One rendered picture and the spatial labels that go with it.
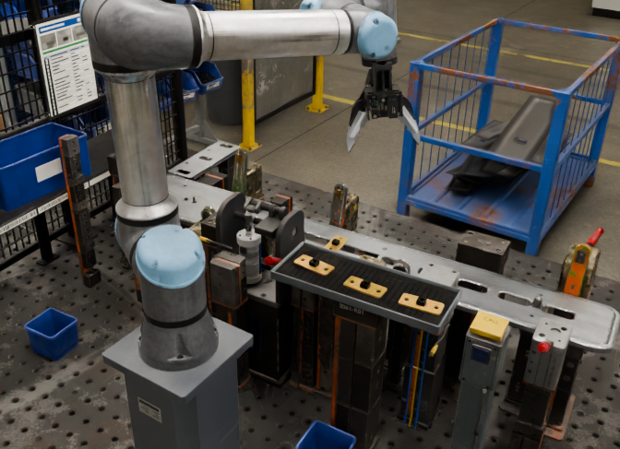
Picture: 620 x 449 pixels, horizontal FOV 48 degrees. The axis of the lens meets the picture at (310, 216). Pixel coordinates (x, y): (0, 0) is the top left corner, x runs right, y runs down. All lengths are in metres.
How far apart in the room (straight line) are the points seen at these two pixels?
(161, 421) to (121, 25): 0.72
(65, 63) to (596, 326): 1.71
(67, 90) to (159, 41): 1.33
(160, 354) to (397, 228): 1.41
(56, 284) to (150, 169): 1.11
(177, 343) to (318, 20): 0.62
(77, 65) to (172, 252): 1.27
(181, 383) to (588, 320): 0.93
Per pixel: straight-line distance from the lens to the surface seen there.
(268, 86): 4.93
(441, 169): 4.27
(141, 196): 1.29
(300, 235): 1.65
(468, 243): 1.85
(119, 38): 1.09
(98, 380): 1.93
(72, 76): 2.38
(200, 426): 1.37
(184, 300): 1.24
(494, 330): 1.34
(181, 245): 1.23
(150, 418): 1.40
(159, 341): 1.29
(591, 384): 2.02
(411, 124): 1.44
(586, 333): 1.67
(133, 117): 1.23
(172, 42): 1.07
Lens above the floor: 1.97
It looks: 30 degrees down
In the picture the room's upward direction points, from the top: 1 degrees clockwise
